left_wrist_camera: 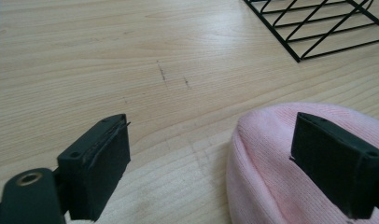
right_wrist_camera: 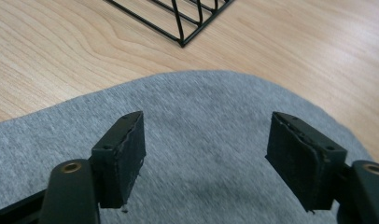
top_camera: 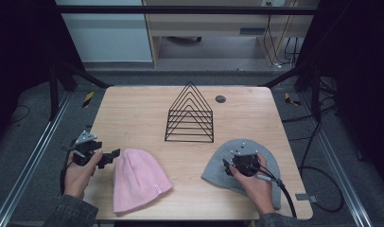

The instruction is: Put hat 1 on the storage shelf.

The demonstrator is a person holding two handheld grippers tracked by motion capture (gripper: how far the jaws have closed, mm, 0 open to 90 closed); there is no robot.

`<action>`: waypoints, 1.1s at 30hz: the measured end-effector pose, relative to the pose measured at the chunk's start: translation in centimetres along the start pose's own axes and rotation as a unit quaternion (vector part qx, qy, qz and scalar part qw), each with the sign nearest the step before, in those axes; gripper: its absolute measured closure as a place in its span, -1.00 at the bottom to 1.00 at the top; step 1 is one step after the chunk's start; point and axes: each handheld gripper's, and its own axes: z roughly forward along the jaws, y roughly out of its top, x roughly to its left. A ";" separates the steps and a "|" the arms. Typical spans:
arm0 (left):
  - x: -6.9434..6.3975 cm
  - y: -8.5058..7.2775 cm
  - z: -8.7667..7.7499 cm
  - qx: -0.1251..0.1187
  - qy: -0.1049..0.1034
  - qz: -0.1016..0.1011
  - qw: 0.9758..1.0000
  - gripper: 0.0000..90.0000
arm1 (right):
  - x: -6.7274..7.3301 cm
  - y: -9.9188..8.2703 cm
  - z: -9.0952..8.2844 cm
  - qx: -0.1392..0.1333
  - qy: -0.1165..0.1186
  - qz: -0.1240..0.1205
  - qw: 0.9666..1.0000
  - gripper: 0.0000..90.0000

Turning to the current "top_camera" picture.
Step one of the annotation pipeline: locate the black wire rack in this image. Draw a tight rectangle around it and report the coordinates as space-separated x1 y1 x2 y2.
164 80 215 144

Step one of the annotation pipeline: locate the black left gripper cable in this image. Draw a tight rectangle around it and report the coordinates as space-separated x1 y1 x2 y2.
60 147 75 197

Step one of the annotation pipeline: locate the light wooden shelf unit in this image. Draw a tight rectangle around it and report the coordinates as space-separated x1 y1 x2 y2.
142 0 319 68

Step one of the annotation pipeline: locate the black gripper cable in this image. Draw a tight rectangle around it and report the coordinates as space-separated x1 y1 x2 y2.
60 147 75 197
255 163 298 219

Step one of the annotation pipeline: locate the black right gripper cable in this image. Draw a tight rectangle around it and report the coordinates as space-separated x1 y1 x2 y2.
255 163 298 219

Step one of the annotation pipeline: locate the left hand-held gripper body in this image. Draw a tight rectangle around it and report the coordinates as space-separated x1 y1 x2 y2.
68 130 103 167

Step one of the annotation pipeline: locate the black floor cable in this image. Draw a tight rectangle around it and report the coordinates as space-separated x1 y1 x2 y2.
281 75 345 213

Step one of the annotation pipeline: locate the grey metal bracket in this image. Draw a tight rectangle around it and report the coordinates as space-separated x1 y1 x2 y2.
294 192 320 203

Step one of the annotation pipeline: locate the grey knit beanie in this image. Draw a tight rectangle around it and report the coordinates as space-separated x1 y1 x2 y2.
201 138 282 211

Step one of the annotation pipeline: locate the black frame stand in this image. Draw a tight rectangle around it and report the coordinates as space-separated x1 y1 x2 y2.
47 60 113 122
259 61 323 122

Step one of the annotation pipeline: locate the white cabinet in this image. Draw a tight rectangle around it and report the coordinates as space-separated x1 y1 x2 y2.
54 0 154 63

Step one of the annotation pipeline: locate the person's right hand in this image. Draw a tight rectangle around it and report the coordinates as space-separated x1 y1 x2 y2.
229 152 276 217

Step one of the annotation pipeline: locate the aluminium rail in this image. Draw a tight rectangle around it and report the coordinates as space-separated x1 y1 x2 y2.
298 91 375 227
0 91 73 227

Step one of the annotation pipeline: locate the black horizontal frame bar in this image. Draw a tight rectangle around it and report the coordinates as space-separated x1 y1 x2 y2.
53 5 321 16

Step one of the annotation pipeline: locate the yellow handled tool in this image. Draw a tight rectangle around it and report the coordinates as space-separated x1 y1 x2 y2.
81 91 96 109

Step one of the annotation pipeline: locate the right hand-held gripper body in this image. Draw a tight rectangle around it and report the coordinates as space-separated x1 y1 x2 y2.
229 142 262 178

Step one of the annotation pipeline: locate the yellow black striped tape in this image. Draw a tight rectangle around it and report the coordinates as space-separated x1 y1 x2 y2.
284 92 302 107

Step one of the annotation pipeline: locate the pink knit beanie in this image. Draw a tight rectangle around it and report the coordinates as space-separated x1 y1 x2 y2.
113 148 174 216

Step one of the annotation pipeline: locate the person's left hand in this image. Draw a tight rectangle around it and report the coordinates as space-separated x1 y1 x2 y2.
63 148 104 201

